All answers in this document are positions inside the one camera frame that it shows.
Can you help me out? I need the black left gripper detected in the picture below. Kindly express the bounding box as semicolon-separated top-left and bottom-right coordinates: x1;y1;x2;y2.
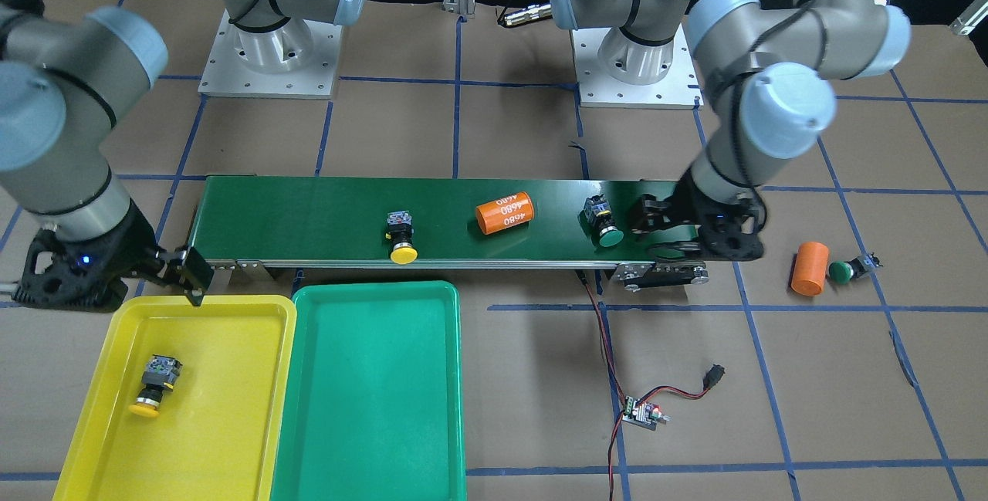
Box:
631;174;766;262

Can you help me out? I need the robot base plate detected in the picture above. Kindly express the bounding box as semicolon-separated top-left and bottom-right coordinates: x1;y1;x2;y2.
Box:
570;26;704;110
198;16;345;100

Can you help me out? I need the green plastic tray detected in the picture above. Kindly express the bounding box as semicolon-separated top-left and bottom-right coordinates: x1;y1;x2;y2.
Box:
271;282;467;500

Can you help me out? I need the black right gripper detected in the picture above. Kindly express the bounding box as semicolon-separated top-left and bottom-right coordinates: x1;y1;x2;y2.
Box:
13;203;213;313

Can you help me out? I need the plain orange cylinder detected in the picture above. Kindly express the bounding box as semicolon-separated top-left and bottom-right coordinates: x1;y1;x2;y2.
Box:
790;241;830;297

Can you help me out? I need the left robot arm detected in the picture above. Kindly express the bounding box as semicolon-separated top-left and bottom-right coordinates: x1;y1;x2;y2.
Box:
548;0;911;261

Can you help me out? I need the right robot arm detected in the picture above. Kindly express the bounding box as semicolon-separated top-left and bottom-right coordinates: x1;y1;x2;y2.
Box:
1;0;364;313

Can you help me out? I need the yellow push button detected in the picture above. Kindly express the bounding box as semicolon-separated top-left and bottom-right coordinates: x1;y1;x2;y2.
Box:
385;212;418;265
128;354;183;418

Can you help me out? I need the orange cylinder with 4680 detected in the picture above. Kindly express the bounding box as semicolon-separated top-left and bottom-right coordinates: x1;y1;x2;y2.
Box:
474;191;536;235

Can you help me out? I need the small controller circuit board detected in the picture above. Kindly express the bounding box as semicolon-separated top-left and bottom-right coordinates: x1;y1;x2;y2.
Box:
621;396;670;431

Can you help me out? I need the green push button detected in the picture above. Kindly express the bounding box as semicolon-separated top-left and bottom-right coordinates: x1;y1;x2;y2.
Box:
827;252;883;284
580;195;624;248

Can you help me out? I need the yellow plastic tray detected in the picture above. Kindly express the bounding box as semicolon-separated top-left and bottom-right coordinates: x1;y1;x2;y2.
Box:
54;296;296;500

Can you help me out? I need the green conveyor belt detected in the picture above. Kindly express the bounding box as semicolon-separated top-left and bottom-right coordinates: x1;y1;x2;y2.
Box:
190;176;709;291

